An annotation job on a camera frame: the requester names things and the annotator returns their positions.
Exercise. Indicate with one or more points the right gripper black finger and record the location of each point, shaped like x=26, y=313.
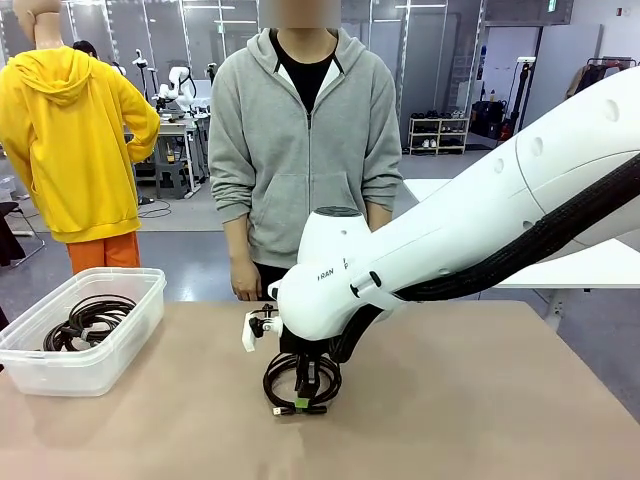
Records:
x=313, y=375
x=301, y=402

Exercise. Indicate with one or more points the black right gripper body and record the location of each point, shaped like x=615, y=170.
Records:
x=305, y=350

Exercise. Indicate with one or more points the person's right forearm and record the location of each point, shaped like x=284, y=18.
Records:
x=240, y=245

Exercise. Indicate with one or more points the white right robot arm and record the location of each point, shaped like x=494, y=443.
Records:
x=450, y=240

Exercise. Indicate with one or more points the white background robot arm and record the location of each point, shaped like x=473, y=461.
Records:
x=175, y=75

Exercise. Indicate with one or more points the person's left forearm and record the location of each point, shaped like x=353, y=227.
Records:
x=380, y=217

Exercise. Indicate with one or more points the person's right hand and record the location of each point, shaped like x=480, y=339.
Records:
x=246, y=285

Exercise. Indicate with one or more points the person in gray hoodie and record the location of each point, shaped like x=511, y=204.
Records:
x=300, y=175

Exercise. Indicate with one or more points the clear plastic storage bin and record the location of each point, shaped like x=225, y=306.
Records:
x=125, y=350

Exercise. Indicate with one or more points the orange shorts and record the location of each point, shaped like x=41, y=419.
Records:
x=110, y=255

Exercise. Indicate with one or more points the dark step stool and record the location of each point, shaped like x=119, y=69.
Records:
x=172, y=175

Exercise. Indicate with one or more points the white workbench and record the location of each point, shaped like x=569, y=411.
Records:
x=172, y=127

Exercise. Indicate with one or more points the wooden shoe rack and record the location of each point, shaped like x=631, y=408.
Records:
x=440, y=120

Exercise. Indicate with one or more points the black equipment case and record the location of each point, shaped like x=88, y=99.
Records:
x=487, y=120

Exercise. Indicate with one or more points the yellow hoodie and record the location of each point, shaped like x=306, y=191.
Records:
x=75, y=150

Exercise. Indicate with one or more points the large white table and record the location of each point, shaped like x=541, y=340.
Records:
x=600, y=265

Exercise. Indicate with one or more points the black folding chair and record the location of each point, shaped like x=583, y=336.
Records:
x=10, y=240

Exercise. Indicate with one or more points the white sensor stand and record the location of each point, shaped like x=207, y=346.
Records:
x=141, y=59

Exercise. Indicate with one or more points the black pole stand white top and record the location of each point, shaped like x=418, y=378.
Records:
x=522, y=90

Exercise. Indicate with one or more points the background person with black cap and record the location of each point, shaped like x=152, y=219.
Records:
x=84, y=46

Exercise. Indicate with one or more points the beige hanging coat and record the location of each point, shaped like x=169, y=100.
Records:
x=575, y=85

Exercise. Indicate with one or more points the beige mannequin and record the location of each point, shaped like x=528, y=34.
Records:
x=42, y=25

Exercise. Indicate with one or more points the black clothes rack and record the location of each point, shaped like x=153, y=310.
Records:
x=612, y=61

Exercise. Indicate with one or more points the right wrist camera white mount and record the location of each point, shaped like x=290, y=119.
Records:
x=248, y=335

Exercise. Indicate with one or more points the black camera tripod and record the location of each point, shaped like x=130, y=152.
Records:
x=212, y=82

